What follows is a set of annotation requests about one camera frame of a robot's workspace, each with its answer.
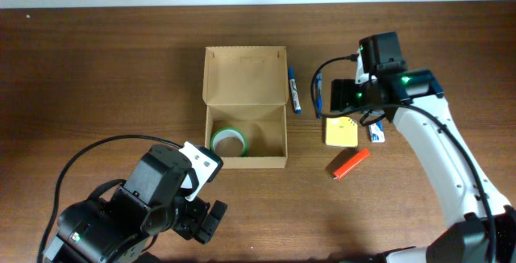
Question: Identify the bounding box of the orange lighter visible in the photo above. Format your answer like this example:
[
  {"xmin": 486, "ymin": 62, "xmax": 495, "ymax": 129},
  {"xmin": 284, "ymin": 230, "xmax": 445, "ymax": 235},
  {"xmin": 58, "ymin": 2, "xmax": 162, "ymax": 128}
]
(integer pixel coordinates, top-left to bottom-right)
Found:
[{"xmin": 333, "ymin": 149, "xmax": 370, "ymax": 180}]

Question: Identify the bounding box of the green tape roll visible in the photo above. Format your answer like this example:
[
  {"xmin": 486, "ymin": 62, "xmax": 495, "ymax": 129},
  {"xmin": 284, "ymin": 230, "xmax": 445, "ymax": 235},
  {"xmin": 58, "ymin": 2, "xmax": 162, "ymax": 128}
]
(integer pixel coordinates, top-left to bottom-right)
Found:
[{"xmin": 210, "ymin": 127, "xmax": 248, "ymax": 157}]

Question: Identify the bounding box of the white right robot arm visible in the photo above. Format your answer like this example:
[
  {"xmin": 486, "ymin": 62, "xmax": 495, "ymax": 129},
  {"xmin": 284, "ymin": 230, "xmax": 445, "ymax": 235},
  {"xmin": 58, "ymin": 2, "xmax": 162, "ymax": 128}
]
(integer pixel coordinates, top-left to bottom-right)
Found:
[{"xmin": 331, "ymin": 69, "xmax": 515, "ymax": 262}]

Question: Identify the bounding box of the blue whiteboard marker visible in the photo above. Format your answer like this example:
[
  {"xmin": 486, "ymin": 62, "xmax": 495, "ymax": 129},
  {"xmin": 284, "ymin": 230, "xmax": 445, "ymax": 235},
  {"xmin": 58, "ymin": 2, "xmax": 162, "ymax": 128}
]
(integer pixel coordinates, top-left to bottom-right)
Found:
[{"xmin": 288, "ymin": 66, "xmax": 302, "ymax": 115}]

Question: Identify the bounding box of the blue ballpoint pen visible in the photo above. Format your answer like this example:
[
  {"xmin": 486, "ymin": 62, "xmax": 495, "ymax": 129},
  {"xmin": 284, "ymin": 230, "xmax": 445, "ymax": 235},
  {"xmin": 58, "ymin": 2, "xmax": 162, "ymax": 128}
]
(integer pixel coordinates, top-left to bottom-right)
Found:
[{"xmin": 315, "ymin": 73, "xmax": 323, "ymax": 119}]

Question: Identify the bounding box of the yellow sticky note pad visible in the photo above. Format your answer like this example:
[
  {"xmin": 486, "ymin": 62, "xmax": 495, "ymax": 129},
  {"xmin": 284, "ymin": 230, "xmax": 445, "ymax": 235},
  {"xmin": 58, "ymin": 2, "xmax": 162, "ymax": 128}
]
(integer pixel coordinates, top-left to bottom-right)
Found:
[{"xmin": 325, "ymin": 117, "xmax": 358, "ymax": 148}]

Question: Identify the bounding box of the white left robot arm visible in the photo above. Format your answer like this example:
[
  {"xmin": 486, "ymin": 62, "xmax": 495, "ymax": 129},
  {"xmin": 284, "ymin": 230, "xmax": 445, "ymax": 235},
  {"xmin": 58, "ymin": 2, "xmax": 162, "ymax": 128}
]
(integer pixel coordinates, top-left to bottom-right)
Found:
[{"xmin": 37, "ymin": 179, "xmax": 227, "ymax": 263}]

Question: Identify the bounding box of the small white blue box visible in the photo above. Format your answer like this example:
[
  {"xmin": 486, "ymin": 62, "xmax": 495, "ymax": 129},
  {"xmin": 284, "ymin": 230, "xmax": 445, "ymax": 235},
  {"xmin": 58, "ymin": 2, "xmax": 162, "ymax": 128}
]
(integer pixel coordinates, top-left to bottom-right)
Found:
[{"xmin": 368, "ymin": 121, "xmax": 385, "ymax": 143}]

